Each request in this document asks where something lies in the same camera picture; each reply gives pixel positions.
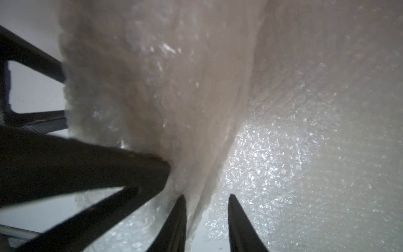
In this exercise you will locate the clear bubble wrap sheet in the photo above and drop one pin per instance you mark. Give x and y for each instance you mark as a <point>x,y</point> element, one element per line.
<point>318,164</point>

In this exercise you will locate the aluminium front rail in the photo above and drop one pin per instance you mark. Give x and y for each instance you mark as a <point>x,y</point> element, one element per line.
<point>12,238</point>

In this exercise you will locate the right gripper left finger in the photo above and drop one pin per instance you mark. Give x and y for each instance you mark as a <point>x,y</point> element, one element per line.
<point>172,236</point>

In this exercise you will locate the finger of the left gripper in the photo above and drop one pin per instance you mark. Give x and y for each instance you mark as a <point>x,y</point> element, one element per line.
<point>36,166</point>
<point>14,48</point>

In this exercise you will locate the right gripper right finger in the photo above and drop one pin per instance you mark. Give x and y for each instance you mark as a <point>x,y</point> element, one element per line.
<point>242,235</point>

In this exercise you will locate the bubble clear cylinder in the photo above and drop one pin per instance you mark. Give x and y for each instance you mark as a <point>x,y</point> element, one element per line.
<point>167,78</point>

